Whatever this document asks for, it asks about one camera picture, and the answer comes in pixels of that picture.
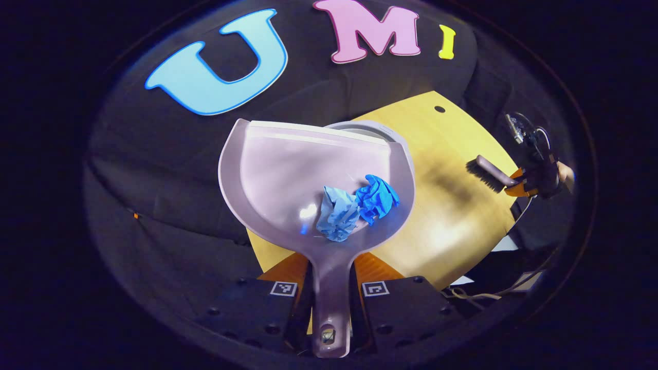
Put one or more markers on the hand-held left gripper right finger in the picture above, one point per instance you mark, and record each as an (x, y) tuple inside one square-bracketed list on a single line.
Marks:
[(401, 308)]

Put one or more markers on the light blue trash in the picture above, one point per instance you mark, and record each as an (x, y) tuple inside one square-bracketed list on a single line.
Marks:
[(336, 216)]

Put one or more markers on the wooden desktop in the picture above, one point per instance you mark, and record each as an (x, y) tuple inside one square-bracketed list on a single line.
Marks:
[(452, 154)]

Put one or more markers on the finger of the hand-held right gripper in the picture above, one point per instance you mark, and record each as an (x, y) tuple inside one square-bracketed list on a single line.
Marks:
[(514, 190)]

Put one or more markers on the pale purple plastic dustpan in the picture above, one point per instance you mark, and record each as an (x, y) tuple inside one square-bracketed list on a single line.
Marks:
[(277, 174)]

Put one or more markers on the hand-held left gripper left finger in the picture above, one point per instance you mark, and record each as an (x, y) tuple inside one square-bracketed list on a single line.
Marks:
[(247, 308)]

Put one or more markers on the white ribbed garbage bin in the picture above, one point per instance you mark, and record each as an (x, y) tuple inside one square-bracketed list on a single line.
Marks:
[(378, 128)]

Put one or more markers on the dark blue trash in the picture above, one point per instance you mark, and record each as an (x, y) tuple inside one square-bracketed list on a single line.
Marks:
[(378, 198)]

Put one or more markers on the small pale purple broom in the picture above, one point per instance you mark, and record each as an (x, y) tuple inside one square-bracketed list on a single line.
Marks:
[(491, 169)]

